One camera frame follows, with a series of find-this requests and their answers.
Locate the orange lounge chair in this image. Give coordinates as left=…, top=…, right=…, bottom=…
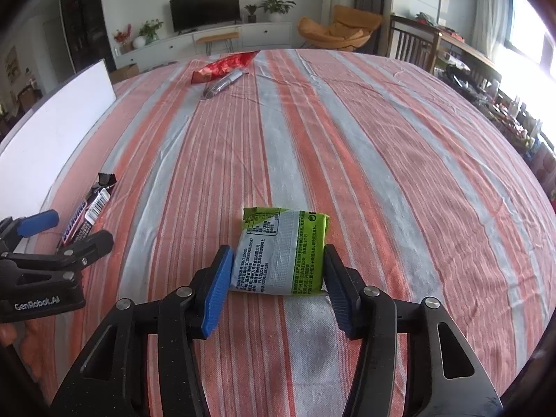
left=297, top=5, right=383, bottom=52

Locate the cardboard box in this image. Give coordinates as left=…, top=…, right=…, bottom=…
left=110, top=64, right=140, bottom=84

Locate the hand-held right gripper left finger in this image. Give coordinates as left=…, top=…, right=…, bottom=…
left=52, top=244, right=236, bottom=417

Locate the green white snack packet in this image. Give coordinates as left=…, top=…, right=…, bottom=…
left=229, top=207, right=330, bottom=297

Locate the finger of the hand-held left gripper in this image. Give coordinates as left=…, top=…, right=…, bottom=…
left=0, top=231, right=115, bottom=272
left=0, top=210, right=60, bottom=253

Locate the black television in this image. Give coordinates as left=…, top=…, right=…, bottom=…
left=169, top=0, right=241, bottom=34

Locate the small clear packet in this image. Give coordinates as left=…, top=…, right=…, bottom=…
left=203, top=68, right=250, bottom=99

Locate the large green potted plant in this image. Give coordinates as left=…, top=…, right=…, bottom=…
left=257, top=0, right=296, bottom=23

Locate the dark wooden chair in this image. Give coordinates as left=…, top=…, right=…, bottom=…
left=388, top=14, right=442, bottom=73

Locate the wooden stool with hairpin legs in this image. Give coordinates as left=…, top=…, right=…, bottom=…
left=193, top=31, right=241, bottom=57

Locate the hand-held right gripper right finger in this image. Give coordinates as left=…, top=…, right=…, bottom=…
left=323, top=244, right=505, bottom=417

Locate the orange grey striped tablecloth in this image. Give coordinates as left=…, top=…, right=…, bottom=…
left=30, top=49, right=548, bottom=417

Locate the white television cabinet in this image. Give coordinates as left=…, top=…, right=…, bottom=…
left=114, top=21, right=293, bottom=71

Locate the red flower plant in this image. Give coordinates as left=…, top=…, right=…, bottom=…
left=113, top=24, right=133, bottom=54

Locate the red snack packet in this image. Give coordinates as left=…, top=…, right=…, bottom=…
left=191, top=51, right=261, bottom=84

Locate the wooden dining table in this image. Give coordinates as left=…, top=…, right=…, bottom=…
left=434, top=32, right=501, bottom=84

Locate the white board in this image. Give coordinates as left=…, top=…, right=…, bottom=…
left=0, top=58, right=117, bottom=223

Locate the person's left forearm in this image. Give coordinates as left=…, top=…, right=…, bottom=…
left=0, top=322, right=27, bottom=350

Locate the dark display cabinet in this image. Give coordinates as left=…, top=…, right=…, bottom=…
left=59, top=0, right=115, bottom=73

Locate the white sheer curtain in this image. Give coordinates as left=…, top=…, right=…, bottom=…
left=475, top=0, right=515, bottom=59

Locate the row of windowsill clutter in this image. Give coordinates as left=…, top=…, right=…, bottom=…
left=443, top=63, right=556, bottom=203

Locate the dark chocolate bar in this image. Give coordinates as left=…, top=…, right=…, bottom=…
left=57, top=172, right=117, bottom=247

